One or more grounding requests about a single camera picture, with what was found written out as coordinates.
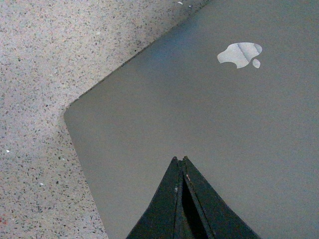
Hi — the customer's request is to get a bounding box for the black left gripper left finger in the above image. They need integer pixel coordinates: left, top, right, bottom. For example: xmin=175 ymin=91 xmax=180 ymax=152
xmin=127 ymin=157 xmax=183 ymax=239

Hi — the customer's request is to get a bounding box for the grey Apple laptop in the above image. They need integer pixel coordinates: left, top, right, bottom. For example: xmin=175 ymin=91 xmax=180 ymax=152
xmin=64 ymin=0 xmax=319 ymax=239

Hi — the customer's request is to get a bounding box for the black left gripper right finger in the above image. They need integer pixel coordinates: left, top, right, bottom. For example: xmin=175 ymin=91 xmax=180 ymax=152
xmin=179 ymin=156 xmax=260 ymax=239

